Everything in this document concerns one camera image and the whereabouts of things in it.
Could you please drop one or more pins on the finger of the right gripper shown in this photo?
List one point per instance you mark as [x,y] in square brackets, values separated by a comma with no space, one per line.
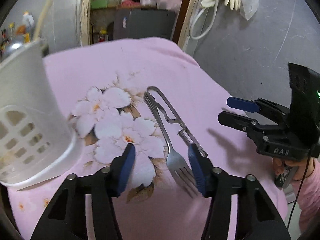
[255,131]
[256,106]

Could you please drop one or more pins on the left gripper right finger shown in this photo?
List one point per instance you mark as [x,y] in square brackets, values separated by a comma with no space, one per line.
[257,216]

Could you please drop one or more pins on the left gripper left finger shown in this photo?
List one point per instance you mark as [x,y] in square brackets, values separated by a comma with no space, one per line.
[65,215]

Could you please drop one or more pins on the white plastic utensil holder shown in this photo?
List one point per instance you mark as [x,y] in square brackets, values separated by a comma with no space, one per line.
[37,142]

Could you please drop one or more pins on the steel fork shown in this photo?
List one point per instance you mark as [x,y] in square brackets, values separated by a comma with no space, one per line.
[176,164]

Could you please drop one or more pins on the wooden chopstick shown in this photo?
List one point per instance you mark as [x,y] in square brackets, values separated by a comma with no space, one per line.
[42,16]

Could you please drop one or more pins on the right hand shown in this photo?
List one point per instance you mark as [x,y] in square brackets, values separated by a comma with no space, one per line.
[279,167]

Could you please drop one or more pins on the pink floral table cloth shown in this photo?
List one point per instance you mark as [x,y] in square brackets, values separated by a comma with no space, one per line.
[99,90]

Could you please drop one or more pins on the grey cabinet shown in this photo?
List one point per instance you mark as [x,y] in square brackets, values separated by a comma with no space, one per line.
[142,23]

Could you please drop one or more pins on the green box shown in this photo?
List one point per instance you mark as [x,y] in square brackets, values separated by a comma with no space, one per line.
[99,4]

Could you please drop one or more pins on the large oil jug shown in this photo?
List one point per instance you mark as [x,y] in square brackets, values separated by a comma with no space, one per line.
[28,21]

